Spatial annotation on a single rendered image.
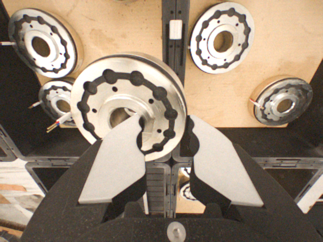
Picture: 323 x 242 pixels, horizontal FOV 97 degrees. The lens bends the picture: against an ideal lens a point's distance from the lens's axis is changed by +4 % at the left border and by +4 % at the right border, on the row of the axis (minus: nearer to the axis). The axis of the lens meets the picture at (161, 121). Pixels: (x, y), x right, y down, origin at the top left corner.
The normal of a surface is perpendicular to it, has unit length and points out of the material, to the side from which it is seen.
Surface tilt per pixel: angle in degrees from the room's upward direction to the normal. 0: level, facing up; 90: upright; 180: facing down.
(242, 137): 90
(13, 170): 0
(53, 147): 90
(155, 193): 0
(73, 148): 90
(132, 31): 0
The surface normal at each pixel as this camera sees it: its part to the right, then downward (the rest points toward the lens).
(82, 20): -0.02, 0.51
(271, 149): -0.01, -0.86
